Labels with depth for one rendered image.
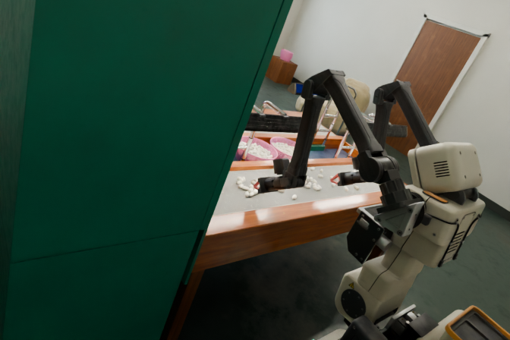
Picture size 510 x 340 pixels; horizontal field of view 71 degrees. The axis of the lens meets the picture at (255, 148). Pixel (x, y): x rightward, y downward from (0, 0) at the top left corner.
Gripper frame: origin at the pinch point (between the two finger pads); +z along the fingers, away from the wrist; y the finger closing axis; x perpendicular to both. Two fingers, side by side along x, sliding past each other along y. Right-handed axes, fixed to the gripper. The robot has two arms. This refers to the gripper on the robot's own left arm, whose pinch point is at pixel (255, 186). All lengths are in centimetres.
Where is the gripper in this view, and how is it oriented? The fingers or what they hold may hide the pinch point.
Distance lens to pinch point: 162.3
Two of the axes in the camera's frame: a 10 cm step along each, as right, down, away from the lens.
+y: -7.5, -0.1, -6.6
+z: -6.5, 1.7, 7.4
